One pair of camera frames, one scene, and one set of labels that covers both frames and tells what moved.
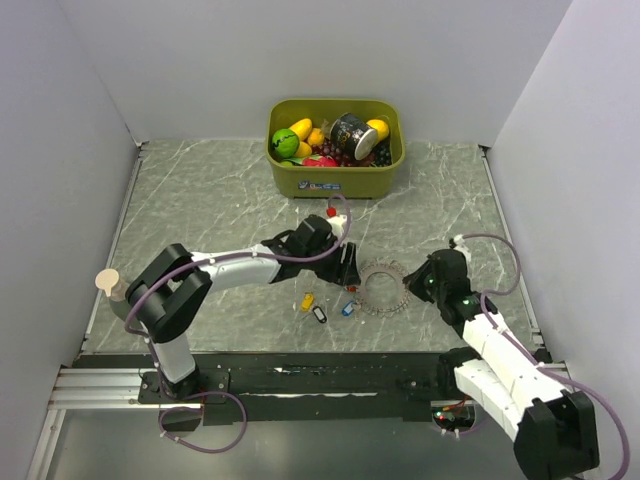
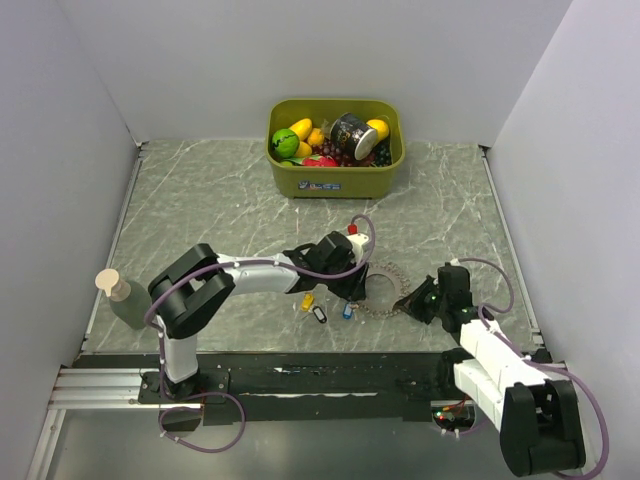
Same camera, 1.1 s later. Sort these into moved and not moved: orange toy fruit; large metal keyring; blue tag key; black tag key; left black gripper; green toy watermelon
Moved: left black gripper; blue tag key
Not moved: large metal keyring; black tag key; orange toy fruit; green toy watermelon
